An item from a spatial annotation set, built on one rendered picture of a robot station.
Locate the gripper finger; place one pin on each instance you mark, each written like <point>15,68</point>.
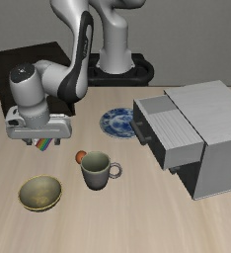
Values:
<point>57,142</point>
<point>28,142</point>

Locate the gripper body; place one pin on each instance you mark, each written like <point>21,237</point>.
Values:
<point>60,126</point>

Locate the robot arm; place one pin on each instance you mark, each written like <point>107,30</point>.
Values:
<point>114,42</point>

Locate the rainbow cake wedge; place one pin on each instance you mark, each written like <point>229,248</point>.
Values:
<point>44,144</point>

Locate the blue patterned plate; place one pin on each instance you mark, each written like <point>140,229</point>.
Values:
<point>115,123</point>

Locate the small orange fruit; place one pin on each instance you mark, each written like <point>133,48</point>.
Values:
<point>79,157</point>

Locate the grey-green mug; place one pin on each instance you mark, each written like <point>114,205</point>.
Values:
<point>94,176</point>

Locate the olive yellow-rimmed bowl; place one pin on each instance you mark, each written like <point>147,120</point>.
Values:
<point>39,193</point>

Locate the dark brown flat board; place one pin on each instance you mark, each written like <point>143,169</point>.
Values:
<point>9,62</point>

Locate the open grey drawer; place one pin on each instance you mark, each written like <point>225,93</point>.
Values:
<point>173,131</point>

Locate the grey cabinet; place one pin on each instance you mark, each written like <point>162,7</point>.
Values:
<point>216,131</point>

